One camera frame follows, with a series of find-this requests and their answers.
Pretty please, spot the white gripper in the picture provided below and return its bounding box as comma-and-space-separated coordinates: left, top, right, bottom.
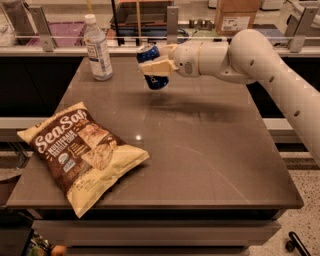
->
138, 41, 200, 77

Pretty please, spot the blue pepsi can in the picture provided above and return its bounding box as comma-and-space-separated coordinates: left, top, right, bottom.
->
136, 44, 169, 90

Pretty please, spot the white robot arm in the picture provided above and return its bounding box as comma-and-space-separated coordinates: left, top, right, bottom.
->
139, 29, 320, 165

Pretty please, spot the clear plastic water bottle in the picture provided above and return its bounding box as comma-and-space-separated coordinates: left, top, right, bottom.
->
84, 14, 113, 81

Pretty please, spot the cardboard box with label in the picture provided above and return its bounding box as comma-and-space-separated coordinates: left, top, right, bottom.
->
214, 0, 260, 35

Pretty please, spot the purple tray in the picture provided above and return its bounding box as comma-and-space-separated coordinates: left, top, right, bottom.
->
26, 21, 88, 47

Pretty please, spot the sea salt tortilla chips bag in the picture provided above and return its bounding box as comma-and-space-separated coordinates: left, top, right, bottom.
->
17, 102, 149, 217

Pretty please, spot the black frame crate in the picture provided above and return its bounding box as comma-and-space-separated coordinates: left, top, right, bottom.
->
110, 0, 174, 45

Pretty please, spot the metal railing post middle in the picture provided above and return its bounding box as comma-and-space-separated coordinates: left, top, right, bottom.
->
167, 6, 179, 44

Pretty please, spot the metal railing post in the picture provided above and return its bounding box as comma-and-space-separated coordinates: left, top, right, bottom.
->
167, 6, 179, 44
29, 5, 56, 52
288, 6, 319, 53

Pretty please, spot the metal railing post left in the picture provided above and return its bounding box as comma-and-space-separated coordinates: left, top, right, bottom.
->
29, 5, 56, 52

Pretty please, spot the metal railing post right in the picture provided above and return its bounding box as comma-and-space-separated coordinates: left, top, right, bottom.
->
288, 6, 319, 53

